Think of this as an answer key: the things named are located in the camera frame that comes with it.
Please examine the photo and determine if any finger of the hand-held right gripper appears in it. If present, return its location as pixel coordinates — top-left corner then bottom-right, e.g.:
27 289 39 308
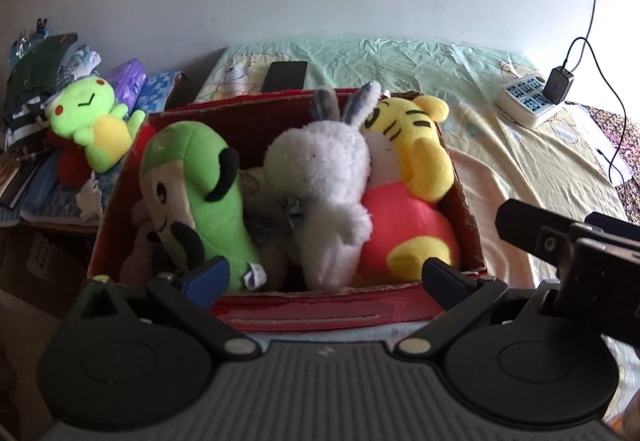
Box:
494 198 592 273

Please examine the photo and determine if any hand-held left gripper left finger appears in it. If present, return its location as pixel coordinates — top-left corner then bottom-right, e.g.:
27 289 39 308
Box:
75 256 262 363

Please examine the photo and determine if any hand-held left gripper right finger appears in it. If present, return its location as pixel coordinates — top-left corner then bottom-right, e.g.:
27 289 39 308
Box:
395 258 592 363

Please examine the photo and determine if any yellow tiger plush toy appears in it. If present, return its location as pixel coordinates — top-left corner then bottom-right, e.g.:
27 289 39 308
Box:
356 95 462 283

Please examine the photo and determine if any pink plush toy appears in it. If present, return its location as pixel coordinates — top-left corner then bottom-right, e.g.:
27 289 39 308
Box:
119 200 173 283

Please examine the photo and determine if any green pea plush toy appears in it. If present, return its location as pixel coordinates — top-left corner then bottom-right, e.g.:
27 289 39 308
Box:
138 121 264 295

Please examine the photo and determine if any red cardboard box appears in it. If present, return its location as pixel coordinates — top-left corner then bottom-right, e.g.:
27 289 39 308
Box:
87 88 487 335

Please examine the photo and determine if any white rabbit plush toy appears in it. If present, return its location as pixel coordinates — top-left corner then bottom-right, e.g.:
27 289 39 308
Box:
261 81 384 293

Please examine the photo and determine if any white paper booklet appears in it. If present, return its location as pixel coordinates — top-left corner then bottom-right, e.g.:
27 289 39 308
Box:
564 105 632 182

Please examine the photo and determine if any brown floral blanket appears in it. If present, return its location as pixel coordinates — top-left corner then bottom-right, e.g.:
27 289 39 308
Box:
570 102 640 223

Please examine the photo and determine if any white power strip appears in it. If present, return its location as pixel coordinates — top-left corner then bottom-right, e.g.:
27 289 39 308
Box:
496 74 567 130

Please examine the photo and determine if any white crumpled tissue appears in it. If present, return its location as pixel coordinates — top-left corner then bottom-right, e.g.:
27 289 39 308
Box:
76 170 107 218

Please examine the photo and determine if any black charger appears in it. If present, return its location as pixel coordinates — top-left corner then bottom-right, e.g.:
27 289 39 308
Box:
543 66 577 104

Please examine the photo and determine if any red plush toy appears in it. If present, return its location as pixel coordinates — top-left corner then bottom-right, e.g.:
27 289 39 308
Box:
54 133 92 188

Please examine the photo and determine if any green frog plush toy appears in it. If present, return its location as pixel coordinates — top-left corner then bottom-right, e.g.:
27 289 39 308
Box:
46 75 149 174

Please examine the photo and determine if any blue patterned cloth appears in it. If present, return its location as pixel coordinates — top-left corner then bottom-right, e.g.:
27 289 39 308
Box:
134 70 187 116

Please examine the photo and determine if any purple box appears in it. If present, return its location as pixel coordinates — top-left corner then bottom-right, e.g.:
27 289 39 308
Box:
107 59 149 112

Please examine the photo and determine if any black phone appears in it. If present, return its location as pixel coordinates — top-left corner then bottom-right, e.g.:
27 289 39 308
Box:
260 61 309 94

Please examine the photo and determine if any white patterned cloth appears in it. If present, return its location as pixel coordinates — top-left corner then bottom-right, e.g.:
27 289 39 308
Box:
54 45 104 88

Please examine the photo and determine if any dark green bag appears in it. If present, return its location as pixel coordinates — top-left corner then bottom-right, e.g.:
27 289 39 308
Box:
6 33 79 98

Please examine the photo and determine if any black cable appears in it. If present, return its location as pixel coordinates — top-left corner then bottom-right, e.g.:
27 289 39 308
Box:
562 37 632 182

